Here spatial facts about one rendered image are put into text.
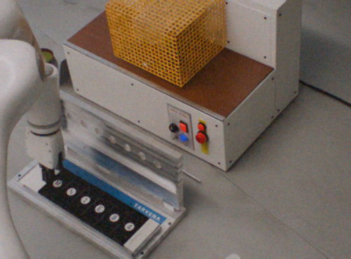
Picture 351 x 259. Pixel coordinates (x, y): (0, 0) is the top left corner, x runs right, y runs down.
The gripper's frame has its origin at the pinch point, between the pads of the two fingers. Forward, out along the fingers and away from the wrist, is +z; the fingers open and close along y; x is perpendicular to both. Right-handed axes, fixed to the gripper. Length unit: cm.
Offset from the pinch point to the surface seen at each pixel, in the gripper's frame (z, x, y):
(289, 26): -36, 52, 35
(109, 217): 1.6, -0.4, 22.0
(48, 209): 3.9, -6.5, 6.7
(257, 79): -24, 42, 34
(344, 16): -16, 101, 28
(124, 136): -15.5, 10.0, 17.4
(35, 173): 2.8, 0.0, -5.0
